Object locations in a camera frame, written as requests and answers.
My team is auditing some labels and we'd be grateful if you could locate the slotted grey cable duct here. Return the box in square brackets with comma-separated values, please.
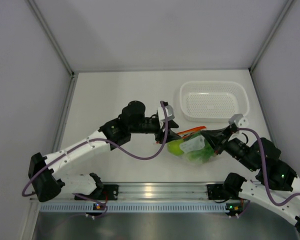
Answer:
[39, 202, 242, 213]

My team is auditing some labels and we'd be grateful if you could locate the white perforated plastic basket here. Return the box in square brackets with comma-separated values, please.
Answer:
[179, 81, 250, 123]

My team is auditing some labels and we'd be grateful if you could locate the green fake apple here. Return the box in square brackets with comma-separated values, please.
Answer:
[167, 139, 184, 156]

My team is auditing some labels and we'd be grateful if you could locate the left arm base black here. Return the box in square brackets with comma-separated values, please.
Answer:
[96, 184, 119, 201]

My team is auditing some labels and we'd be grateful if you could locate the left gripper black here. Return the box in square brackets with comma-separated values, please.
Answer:
[129, 117, 181, 144]

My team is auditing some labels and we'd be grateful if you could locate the aluminium mounting rail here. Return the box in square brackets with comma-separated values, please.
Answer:
[62, 181, 243, 202]

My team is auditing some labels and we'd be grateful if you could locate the clear zip bag orange seal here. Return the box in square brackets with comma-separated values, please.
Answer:
[165, 125, 217, 166]

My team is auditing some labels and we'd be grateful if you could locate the green fake lettuce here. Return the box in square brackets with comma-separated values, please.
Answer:
[186, 143, 215, 164]

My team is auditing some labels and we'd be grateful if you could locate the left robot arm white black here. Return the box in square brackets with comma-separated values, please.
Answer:
[25, 100, 180, 203]

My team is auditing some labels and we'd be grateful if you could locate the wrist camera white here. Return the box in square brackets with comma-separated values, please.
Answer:
[157, 105, 175, 123]
[228, 113, 249, 128]

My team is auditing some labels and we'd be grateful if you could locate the right aluminium frame post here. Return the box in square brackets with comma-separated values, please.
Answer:
[248, 0, 296, 74]

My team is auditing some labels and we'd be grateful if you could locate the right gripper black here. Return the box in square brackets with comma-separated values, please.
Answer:
[200, 125, 258, 172]

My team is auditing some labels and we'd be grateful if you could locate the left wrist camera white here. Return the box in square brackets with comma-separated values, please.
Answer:
[157, 105, 175, 123]

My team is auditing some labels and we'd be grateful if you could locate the left aluminium frame post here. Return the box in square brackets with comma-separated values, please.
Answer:
[25, 0, 75, 77]

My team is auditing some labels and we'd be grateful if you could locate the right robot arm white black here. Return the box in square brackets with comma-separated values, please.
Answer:
[200, 123, 300, 234]

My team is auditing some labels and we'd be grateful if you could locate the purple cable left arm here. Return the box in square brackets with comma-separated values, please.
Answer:
[21, 100, 170, 196]

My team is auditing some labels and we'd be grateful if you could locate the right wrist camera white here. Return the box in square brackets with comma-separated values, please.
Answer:
[228, 113, 249, 128]

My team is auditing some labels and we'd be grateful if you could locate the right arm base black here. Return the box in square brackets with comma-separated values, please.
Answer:
[206, 183, 228, 201]

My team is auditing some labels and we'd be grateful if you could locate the aluminium frame post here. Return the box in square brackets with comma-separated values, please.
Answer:
[248, 0, 296, 74]
[25, 0, 75, 77]

